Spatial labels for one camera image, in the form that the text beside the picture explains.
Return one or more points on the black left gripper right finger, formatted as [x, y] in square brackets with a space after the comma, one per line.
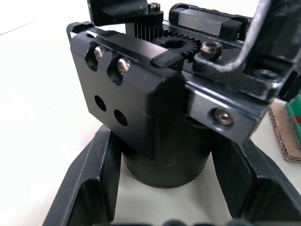
[265, 195]

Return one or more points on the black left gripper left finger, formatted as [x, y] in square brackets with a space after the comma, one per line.
[94, 188]

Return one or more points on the black gripper body workpiece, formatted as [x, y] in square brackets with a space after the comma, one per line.
[141, 106]

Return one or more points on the brown cardboard piece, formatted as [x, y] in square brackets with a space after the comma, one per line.
[283, 134]

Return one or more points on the dark hex socket screw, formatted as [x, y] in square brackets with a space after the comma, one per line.
[211, 48]
[154, 7]

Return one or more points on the smooth black finger piece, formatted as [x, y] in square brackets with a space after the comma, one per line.
[117, 11]

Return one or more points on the green box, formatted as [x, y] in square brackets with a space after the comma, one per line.
[295, 110]

